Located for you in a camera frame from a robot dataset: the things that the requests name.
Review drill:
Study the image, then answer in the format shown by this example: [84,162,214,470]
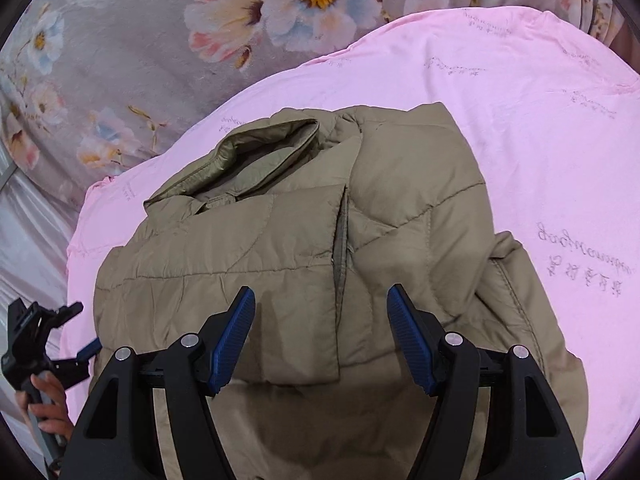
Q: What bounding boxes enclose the silver satin curtain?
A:
[0,138,82,461]

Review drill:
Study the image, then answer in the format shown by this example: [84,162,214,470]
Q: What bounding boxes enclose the pink bed sheet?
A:
[62,6,639,479]

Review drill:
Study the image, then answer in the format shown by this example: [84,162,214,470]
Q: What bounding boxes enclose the person's left hand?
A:
[15,372,74,440]

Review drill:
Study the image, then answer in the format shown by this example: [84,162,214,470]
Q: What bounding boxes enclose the grey floral blanket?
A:
[1,0,630,207]

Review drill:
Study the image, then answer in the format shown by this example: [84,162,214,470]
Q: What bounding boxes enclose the olive quilted jacket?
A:
[93,103,588,479]

